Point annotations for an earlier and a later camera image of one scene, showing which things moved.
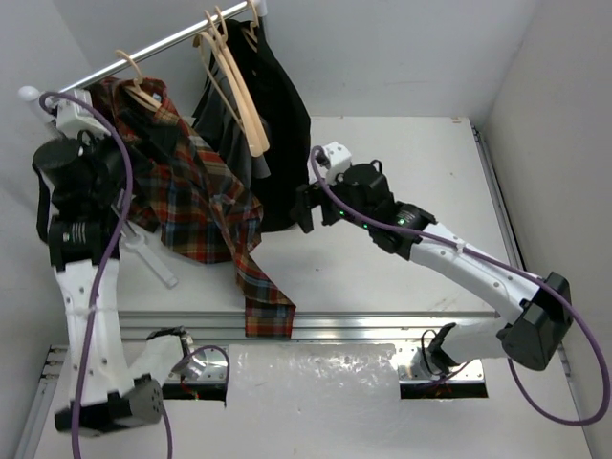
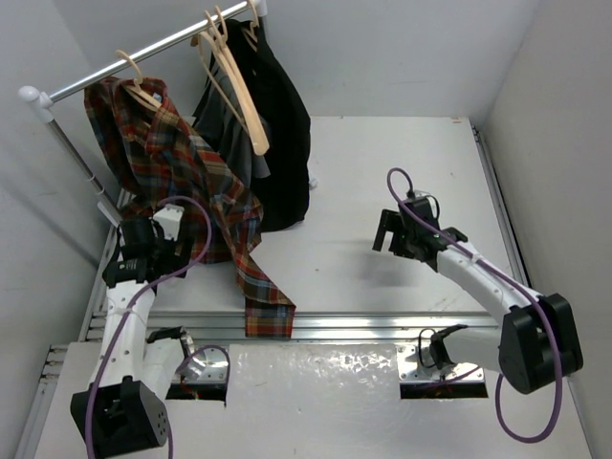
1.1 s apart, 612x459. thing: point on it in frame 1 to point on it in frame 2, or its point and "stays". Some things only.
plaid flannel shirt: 201,213 stays
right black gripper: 309,195 to 385,220
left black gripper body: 117,156 to 168,250
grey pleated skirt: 220,126 stays
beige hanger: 135,94 stays
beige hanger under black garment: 254,24 stays
